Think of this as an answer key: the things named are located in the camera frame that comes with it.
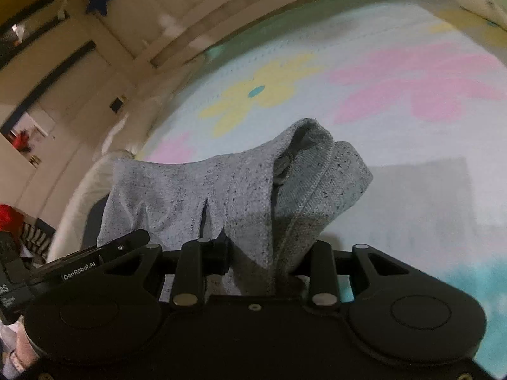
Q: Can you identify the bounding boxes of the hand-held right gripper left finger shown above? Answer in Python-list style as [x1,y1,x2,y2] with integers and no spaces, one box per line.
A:
[107,237,229,313]

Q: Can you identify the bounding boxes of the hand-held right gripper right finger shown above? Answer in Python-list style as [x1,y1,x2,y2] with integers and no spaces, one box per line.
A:
[297,241,408,308]

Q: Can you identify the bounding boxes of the grey pants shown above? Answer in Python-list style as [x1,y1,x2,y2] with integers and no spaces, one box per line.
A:
[97,117,374,297]

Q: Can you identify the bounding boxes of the person's left forearm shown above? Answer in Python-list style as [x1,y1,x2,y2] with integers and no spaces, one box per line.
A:
[0,320,40,380]

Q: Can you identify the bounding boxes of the black and white striped cloth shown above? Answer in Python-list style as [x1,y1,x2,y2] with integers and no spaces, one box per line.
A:
[20,222,56,264]

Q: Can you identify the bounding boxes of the red cloth item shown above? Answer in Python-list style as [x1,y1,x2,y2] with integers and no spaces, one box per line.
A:
[0,204,25,232]

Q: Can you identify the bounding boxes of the white pillow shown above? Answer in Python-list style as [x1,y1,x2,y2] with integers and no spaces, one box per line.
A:
[48,99,171,264]

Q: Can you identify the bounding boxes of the small red shelf item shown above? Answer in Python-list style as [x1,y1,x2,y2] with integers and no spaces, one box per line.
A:
[10,130,31,152]

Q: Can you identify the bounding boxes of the cream cabinet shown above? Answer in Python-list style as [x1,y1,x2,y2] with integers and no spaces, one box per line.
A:
[0,0,135,222]

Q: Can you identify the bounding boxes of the cream slatted bed headboard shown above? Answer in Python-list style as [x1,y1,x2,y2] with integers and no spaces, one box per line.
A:
[91,0,397,99]

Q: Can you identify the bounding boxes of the folded cream printed quilt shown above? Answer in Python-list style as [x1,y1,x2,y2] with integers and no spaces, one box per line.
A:
[453,0,507,30]

